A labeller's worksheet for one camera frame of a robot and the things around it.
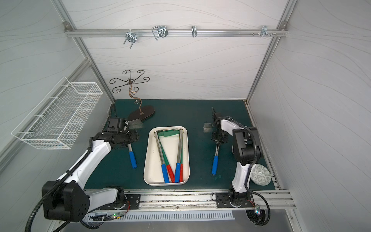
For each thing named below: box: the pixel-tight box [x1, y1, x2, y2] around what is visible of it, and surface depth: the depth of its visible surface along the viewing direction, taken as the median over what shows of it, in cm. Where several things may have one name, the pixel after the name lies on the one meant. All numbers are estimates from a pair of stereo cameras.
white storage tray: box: [142, 125, 190, 187], surface depth 90 cm
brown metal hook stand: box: [109, 69, 156, 122], surface depth 92 cm
